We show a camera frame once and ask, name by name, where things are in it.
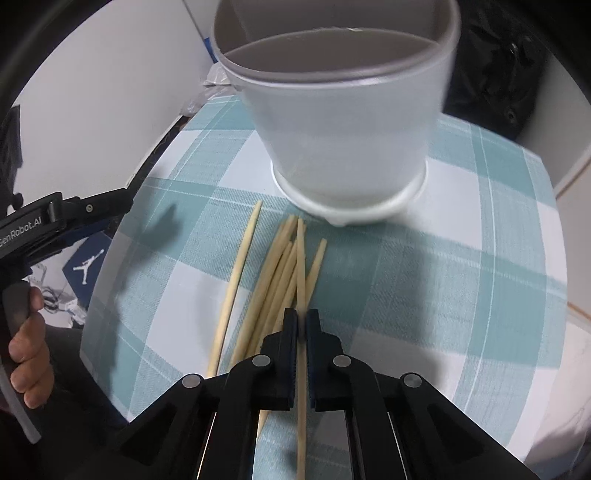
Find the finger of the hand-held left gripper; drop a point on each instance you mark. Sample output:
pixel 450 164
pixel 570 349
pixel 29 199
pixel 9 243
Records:
pixel 83 231
pixel 92 207

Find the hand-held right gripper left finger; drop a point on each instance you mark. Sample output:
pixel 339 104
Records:
pixel 291 337

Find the black backpack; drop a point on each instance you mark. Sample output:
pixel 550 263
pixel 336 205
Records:
pixel 498 60

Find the blue bag with white figure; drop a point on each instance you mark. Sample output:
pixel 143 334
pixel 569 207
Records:
pixel 85 272

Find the teal white checked tablecloth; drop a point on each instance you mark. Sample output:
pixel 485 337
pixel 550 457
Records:
pixel 415 300

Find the white plastic cup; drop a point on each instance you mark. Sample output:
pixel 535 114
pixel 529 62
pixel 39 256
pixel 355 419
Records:
pixel 341 138

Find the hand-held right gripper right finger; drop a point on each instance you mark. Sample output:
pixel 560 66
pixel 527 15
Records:
pixel 314 337

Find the slender wooden chopstick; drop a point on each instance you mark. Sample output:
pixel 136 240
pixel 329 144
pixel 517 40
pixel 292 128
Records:
pixel 301 272

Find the person's left hand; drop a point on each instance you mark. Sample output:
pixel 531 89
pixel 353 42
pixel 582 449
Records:
pixel 30 364

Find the bunch of wooden chopsticks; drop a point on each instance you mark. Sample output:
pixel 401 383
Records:
pixel 277 281

